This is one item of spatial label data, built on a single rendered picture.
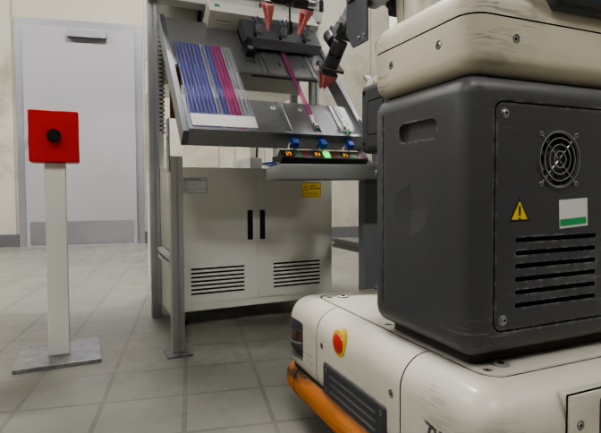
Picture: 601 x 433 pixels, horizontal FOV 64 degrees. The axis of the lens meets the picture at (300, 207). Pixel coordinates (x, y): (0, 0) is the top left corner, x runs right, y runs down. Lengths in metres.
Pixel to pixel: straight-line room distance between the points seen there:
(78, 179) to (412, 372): 4.61
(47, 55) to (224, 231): 3.72
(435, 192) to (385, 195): 0.13
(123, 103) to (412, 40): 4.48
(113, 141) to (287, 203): 3.30
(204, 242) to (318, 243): 0.50
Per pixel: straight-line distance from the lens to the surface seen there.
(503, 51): 0.74
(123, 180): 5.07
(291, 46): 2.14
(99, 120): 5.15
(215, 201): 1.91
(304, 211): 2.04
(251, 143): 1.66
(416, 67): 0.79
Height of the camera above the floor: 0.53
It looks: 2 degrees down
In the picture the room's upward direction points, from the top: straight up
